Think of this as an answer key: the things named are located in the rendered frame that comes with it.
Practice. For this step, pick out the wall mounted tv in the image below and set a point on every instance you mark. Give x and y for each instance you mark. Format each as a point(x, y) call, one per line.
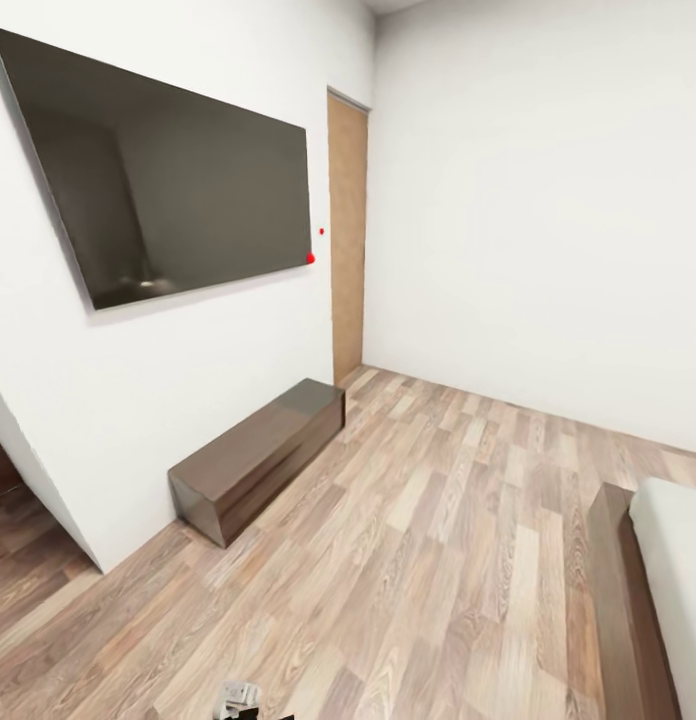
point(160, 189)

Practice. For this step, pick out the bed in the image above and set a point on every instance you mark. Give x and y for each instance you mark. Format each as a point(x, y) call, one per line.
point(643, 560)

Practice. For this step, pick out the bench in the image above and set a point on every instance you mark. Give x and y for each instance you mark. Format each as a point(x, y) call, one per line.
point(227, 484)

